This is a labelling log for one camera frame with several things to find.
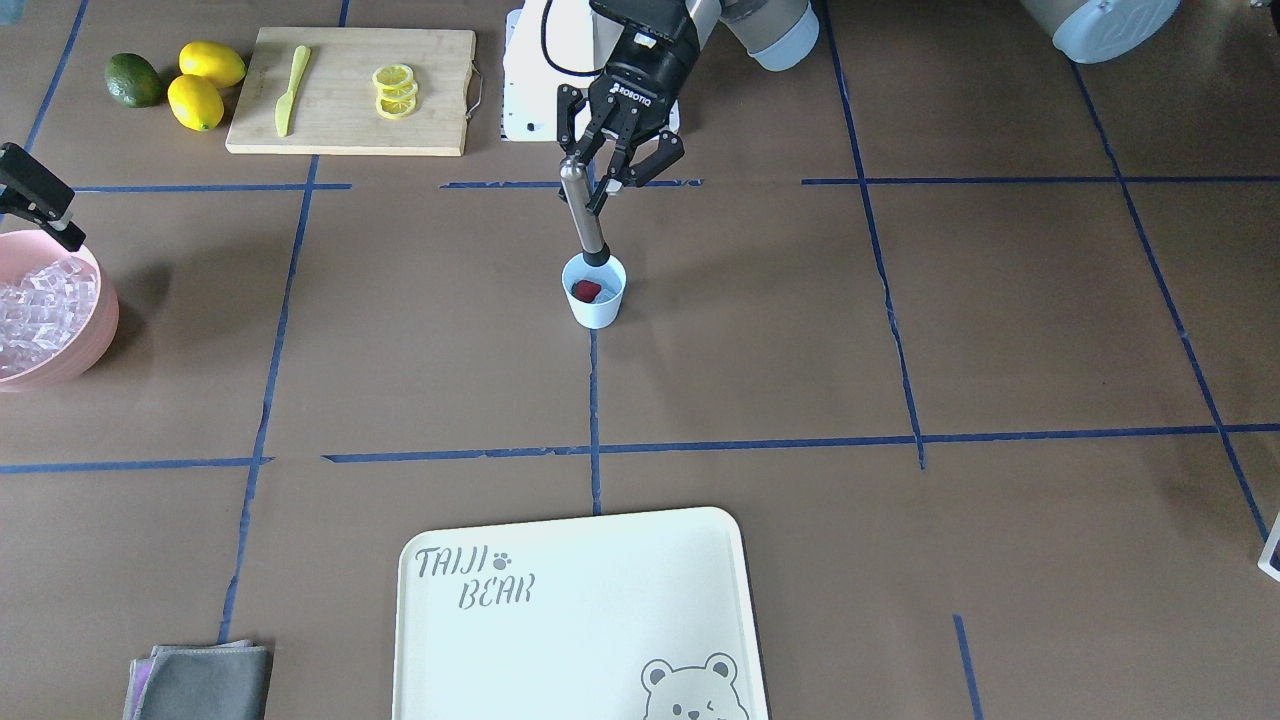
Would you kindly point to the lemon slices stack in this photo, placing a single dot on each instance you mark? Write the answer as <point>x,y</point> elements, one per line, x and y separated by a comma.
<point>396,91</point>

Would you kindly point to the yellow lemon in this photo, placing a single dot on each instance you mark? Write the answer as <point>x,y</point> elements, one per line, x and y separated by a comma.
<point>195,102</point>
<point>220,64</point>

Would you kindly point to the steel muddler black tip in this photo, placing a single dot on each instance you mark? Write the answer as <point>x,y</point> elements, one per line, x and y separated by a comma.
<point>584,215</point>

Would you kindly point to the green lime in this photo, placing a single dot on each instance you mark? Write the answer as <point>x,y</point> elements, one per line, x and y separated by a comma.
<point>132,81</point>

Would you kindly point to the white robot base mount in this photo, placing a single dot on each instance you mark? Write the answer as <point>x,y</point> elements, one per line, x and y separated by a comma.
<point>552,43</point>

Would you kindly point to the wooden cutting board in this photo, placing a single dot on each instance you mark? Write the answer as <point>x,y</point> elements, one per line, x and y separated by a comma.
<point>334,112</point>

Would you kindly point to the red strawberry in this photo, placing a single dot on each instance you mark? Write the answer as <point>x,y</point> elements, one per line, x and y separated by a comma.
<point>585,291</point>

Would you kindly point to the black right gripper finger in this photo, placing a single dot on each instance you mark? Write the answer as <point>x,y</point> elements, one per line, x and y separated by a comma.
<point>33,193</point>

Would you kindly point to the light blue paper cup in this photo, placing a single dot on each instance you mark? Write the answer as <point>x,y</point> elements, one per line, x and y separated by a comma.
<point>612,276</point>

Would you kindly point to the white wire rack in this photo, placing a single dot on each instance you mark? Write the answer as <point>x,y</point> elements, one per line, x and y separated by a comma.
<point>1268,561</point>

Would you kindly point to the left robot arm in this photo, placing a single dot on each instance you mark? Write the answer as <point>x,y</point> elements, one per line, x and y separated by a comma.
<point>777,35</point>

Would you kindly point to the yellow plastic knife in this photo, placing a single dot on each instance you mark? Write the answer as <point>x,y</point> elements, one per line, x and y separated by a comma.
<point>284,105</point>

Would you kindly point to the cream bear print tray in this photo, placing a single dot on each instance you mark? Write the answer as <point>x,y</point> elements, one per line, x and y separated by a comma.
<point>647,615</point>

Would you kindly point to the pink bowl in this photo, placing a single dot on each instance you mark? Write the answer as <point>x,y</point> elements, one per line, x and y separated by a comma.
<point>28,251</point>

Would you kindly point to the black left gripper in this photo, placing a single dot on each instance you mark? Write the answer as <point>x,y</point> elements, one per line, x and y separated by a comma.
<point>645,70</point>

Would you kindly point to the folded grey cloth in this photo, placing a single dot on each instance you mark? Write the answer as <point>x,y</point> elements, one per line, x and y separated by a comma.
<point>182,681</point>

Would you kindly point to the clear ice cubes pile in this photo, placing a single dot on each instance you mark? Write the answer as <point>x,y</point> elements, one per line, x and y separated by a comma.
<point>44,310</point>

